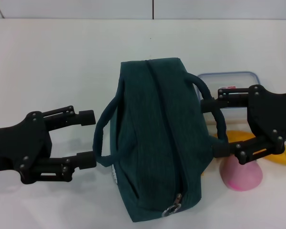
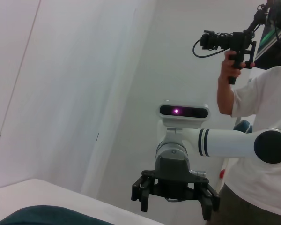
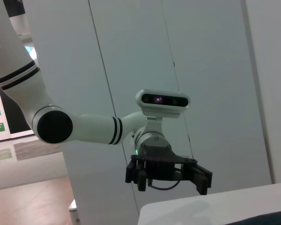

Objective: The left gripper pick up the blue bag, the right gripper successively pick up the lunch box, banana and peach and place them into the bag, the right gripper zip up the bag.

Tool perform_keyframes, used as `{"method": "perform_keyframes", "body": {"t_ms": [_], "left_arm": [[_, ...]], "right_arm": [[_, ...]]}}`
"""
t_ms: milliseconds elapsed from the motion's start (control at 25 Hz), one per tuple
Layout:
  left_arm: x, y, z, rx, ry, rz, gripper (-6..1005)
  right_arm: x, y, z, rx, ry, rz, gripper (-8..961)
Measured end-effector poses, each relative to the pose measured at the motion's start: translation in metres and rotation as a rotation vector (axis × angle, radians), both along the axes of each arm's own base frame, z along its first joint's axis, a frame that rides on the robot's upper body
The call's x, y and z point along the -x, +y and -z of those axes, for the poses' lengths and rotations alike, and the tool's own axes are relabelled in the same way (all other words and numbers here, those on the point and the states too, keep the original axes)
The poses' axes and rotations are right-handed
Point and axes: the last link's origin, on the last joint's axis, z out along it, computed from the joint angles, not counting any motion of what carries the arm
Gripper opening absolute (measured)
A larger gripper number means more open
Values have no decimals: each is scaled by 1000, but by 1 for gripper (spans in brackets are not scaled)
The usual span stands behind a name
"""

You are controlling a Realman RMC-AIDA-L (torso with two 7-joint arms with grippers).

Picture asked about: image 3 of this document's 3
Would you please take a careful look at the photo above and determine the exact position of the black display panel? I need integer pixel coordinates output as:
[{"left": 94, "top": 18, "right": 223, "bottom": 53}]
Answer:
[{"left": 0, "top": 89, "right": 31, "bottom": 135}]

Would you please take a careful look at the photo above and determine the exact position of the left gripper cable with plug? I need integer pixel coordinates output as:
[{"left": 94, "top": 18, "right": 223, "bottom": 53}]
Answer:
[{"left": 147, "top": 178, "right": 181, "bottom": 190}]

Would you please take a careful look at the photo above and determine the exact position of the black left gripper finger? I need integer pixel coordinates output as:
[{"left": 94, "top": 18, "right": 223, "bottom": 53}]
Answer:
[
  {"left": 182, "top": 163, "right": 213, "bottom": 195},
  {"left": 125, "top": 160, "right": 148, "bottom": 192}
]

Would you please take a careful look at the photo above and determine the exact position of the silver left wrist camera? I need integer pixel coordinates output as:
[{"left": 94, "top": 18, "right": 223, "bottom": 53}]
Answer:
[{"left": 135, "top": 88, "right": 191, "bottom": 134}]

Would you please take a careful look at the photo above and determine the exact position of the dark teal insulated lunch bag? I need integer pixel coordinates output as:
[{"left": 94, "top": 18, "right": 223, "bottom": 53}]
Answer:
[{"left": 224, "top": 210, "right": 281, "bottom": 225}]

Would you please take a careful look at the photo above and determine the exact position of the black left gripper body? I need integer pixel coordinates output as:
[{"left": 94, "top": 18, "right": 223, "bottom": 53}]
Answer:
[{"left": 130, "top": 143, "right": 199, "bottom": 181}]

